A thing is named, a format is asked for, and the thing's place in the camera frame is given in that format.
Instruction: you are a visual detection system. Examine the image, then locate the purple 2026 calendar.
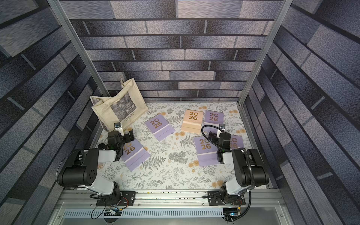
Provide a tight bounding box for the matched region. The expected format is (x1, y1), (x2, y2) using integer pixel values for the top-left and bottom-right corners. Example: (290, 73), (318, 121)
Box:
(203, 110), (224, 133)
(194, 136), (220, 167)
(121, 139), (151, 172)
(145, 114), (175, 142)
(230, 135), (244, 150)

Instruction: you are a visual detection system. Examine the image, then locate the peach 2026 calendar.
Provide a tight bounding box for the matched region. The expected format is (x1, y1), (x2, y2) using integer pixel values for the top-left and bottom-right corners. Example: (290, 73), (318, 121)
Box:
(181, 110), (204, 135)

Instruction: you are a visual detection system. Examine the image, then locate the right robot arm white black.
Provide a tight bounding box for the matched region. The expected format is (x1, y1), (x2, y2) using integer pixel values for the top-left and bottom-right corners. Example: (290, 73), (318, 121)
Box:
(217, 132), (270, 205)

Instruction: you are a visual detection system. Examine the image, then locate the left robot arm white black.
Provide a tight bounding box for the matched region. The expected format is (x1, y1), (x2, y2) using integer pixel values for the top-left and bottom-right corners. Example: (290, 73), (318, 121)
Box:
(56, 130), (135, 207)

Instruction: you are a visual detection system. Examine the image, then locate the cream canvas tote bag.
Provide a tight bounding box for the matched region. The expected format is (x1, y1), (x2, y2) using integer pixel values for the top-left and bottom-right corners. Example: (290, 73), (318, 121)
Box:
(90, 78), (149, 132)

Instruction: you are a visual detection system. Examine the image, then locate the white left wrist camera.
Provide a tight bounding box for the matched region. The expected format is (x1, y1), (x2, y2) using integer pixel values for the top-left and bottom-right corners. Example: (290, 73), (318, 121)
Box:
(114, 122), (124, 137)

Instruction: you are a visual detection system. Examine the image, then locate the left aluminium frame post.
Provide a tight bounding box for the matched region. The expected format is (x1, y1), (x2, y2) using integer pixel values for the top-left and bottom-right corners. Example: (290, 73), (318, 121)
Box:
(47, 0), (110, 97)

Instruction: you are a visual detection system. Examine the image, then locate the aluminium frame post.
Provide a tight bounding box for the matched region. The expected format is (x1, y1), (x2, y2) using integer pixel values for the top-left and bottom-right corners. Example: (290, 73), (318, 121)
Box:
(238, 0), (293, 107)
(47, 0), (110, 97)

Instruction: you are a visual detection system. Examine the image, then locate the right aluminium frame post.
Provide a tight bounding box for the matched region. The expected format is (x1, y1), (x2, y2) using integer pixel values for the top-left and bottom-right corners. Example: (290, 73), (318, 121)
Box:
(238, 0), (293, 107)

